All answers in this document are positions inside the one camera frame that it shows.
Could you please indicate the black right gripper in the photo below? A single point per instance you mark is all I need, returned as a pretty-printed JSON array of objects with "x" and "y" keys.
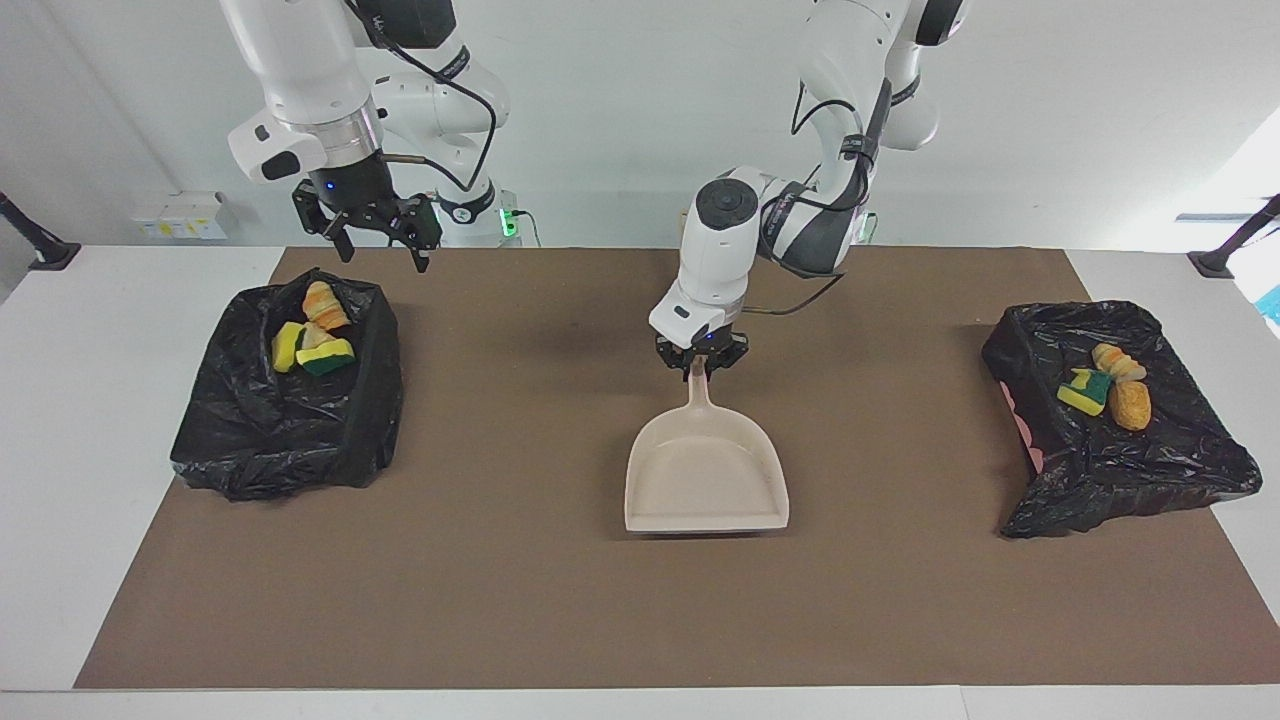
[{"x": 350, "y": 190}]

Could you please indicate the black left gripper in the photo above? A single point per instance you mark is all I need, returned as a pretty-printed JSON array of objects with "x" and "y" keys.
[{"x": 705, "y": 345}]

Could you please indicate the orange striped toy croissant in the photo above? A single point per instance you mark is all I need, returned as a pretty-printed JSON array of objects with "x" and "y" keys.
[{"x": 325, "y": 305}]

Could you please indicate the pale striped toy croissant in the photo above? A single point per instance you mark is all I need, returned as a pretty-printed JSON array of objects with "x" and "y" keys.
[{"x": 314, "y": 334}]

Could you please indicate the beige plastic dustpan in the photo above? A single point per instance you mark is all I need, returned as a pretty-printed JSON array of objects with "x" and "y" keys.
[{"x": 705, "y": 480}]

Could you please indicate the yellow sponge piece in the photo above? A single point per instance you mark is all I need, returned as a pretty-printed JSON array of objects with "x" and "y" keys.
[
  {"x": 328, "y": 356},
  {"x": 286, "y": 345},
  {"x": 1085, "y": 393}
]

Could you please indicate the pale fried food piece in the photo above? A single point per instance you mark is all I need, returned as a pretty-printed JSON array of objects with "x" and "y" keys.
[{"x": 1118, "y": 362}]

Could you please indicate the brown croquette nugget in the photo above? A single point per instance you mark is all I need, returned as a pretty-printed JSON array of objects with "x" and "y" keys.
[{"x": 1130, "y": 407}]

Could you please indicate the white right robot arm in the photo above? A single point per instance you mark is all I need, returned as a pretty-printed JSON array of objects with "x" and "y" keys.
[{"x": 300, "y": 80}]

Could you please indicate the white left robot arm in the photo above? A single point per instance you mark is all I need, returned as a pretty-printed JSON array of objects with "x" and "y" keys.
[{"x": 715, "y": 260}]

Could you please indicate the right black trash bag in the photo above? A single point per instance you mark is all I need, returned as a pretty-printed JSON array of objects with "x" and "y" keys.
[{"x": 230, "y": 430}]

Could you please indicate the black trash bag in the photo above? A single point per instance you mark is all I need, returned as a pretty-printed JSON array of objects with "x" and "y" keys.
[
  {"x": 230, "y": 430},
  {"x": 1130, "y": 470}
]

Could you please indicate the left black trash bag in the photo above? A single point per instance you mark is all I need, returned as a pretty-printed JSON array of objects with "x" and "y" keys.
[{"x": 1130, "y": 470}]

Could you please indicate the white cardboard box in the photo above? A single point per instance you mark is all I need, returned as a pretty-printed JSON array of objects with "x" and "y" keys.
[
  {"x": 195, "y": 215},
  {"x": 148, "y": 222}
]

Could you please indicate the brown table mat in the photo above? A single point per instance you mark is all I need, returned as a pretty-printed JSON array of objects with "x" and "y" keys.
[{"x": 800, "y": 620}]

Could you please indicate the blue object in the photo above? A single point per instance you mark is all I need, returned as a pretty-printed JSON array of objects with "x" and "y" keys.
[{"x": 1273, "y": 305}]

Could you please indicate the black camera stand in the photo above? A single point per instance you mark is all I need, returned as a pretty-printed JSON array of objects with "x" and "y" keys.
[
  {"x": 55, "y": 255},
  {"x": 1215, "y": 265}
]

